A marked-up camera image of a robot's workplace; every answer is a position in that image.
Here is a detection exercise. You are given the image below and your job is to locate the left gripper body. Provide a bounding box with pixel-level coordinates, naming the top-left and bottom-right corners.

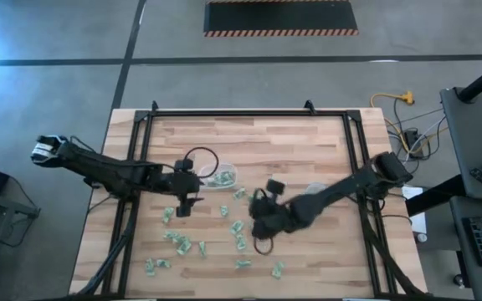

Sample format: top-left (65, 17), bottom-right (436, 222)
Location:
top-left (168, 171), bottom-right (206, 219)

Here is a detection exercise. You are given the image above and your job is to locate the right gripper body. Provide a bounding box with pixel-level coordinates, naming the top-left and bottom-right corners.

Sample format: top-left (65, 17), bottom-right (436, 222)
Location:
top-left (247, 178), bottom-right (305, 236)

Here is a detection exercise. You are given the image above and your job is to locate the heap of green sweetener packets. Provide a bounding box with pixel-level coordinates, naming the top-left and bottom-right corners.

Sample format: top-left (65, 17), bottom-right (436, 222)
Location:
top-left (205, 170), bottom-right (236, 188)

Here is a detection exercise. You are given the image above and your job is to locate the white paper sheet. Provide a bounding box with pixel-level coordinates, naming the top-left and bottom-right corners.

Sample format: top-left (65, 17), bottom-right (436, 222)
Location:
top-left (400, 185), bottom-right (428, 235)

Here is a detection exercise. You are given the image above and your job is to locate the black power strip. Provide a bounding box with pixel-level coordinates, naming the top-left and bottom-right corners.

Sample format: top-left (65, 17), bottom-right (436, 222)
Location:
top-left (403, 128), bottom-right (425, 159)

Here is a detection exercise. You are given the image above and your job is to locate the black desk beam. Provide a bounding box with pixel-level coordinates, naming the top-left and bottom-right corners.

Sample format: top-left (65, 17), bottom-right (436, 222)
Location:
top-left (405, 174), bottom-right (468, 217)

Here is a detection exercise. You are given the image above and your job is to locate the grey metal stand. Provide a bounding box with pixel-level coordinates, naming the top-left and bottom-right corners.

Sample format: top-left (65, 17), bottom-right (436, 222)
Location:
top-left (0, 187), bottom-right (41, 301)

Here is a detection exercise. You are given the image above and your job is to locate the black hazard-striped floor mat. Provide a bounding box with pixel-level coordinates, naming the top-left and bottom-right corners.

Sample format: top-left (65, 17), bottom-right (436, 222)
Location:
top-left (203, 0), bottom-right (360, 38)

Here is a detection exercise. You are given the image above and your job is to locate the grey office desk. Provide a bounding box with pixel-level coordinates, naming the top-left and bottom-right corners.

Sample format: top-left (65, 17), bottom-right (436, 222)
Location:
top-left (439, 85), bottom-right (482, 202)
top-left (449, 195), bottom-right (482, 301)

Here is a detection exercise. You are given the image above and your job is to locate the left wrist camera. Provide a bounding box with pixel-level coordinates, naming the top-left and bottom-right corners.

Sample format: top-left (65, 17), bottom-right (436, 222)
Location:
top-left (173, 157), bottom-right (195, 173)

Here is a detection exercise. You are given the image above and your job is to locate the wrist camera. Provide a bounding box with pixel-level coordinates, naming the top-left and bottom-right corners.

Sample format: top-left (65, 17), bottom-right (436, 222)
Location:
top-left (173, 157), bottom-right (195, 173)
top-left (250, 219), bottom-right (274, 242)

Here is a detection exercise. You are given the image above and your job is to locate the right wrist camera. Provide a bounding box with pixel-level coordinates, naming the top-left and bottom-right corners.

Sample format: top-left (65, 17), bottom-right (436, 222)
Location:
top-left (250, 219), bottom-right (274, 242)

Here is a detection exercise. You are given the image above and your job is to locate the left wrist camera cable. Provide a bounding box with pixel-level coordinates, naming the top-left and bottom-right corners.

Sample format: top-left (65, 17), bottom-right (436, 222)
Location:
top-left (183, 145), bottom-right (220, 180)

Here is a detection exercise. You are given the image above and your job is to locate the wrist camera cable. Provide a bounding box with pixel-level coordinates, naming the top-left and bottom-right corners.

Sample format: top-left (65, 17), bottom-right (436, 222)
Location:
top-left (252, 236), bottom-right (275, 257)
top-left (183, 145), bottom-right (220, 180)

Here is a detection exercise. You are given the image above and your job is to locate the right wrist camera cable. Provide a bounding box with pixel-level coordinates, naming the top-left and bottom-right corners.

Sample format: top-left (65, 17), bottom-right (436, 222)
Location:
top-left (252, 236), bottom-right (275, 257)

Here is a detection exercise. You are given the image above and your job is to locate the black metal table frame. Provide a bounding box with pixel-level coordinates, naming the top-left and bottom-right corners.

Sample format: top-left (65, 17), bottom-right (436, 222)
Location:
top-left (75, 99), bottom-right (426, 298)

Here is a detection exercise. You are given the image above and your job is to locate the yellow extension cord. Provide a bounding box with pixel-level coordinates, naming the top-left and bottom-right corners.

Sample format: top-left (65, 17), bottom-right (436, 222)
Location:
top-left (369, 90), bottom-right (447, 156)

